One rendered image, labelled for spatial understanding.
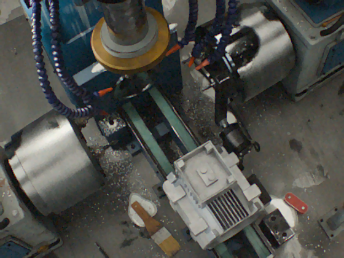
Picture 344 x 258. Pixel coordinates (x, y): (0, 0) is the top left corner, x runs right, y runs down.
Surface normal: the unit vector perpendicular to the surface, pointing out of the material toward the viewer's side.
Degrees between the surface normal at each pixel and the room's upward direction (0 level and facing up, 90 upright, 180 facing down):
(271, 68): 62
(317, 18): 0
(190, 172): 0
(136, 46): 0
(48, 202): 66
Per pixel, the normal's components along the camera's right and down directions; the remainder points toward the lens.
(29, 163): 0.02, -0.25
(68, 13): 0.52, 0.77
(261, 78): 0.47, 0.59
